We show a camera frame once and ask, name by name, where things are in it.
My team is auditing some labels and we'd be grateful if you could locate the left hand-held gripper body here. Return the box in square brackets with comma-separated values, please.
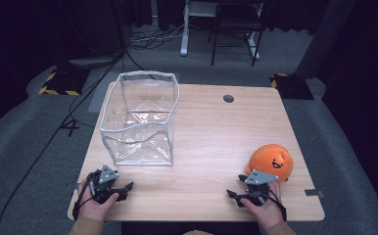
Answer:
[87, 164, 120, 206]

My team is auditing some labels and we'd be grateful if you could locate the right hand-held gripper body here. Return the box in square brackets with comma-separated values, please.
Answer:
[242, 168, 280, 208]

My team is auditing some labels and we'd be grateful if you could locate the person's left hand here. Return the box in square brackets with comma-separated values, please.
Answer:
[77, 178, 120, 223]

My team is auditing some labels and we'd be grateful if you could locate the person's right hand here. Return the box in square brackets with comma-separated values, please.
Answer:
[240, 181, 287, 231]

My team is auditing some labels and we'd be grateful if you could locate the orange plush toy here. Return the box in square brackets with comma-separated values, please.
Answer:
[245, 143, 295, 184]

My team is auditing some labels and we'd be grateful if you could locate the clear plastic storage bag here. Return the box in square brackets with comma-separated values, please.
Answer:
[99, 70, 181, 167]

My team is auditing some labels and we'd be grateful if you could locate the yellow black striped base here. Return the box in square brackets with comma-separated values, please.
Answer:
[269, 72, 315, 101]
[38, 66, 91, 97]

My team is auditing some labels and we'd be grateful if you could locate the grey flat stand base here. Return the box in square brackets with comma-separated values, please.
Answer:
[67, 56, 123, 71]

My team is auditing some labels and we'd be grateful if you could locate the black chair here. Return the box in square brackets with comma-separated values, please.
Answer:
[207, 0, 265, 68]

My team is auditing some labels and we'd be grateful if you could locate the grey curtain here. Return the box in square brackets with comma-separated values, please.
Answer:
[295, 0, 357, 80]

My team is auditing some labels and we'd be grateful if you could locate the black right wrist strap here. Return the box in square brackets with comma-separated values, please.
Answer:
[266, 188, 288, 222]

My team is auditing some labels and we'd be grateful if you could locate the black wrist strap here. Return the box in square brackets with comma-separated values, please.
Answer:
[266, 188, 288, 222]
[71, 171, 97, 222]

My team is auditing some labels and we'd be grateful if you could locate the black left wrist strap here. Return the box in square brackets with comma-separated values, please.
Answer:
[71, 171, 97, 222]

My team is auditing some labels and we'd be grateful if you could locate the long black floor cable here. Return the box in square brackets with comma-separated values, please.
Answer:
[0, 48, 127, 235]

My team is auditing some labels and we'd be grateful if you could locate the bundle of floor cables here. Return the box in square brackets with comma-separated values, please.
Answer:
[126, 17, 196, 51]

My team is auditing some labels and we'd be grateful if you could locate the white desk frame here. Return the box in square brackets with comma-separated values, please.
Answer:
[179, 0, 261, 61]

